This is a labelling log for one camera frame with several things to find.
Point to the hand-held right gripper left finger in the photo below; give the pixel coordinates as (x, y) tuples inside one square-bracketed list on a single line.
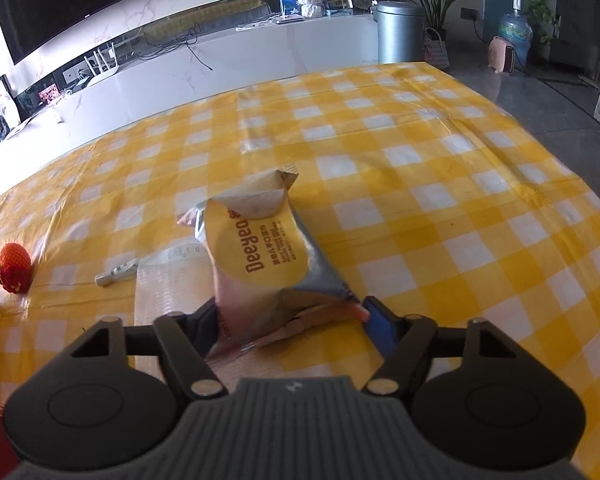
[(206, 327)]

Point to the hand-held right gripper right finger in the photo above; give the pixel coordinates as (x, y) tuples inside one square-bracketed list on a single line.
[(380, 327)]

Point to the yellow and silver snack packet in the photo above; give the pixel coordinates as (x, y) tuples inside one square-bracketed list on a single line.
[(260, 250)]

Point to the bubble wrap pouch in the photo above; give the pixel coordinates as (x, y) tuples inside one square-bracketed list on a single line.
[(167, 295)]

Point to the white pen-shaped tube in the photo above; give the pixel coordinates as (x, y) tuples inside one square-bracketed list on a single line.
[(115, 273)]

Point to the yellow checked tablecloth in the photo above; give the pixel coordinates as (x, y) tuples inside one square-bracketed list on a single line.
[(430, 185)]

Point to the crochet strawberry toy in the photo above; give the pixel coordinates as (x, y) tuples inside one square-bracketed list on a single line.
[(14, 267)]

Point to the white marble media cabinet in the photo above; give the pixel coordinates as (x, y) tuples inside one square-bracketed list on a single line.
[(230, 75)]

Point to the white wifi router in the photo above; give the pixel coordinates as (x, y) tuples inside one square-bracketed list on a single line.
[(102, 72)]

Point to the grey metal trash can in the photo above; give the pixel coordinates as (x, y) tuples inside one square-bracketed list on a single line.
[(399, 35)]

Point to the pink space heater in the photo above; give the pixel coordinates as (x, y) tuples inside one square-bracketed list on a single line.
[(501, 56)]

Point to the blue water jug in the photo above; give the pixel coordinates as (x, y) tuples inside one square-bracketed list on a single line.
[(516, 35)]

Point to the black flat screen television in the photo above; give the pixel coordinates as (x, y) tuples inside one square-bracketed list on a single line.
[(80, 5)]

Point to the dark display cabinet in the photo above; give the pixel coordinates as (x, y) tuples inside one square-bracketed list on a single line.
[(577, 25)]

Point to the small photo frame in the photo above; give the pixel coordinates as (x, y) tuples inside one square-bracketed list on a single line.
[(49, 95)]

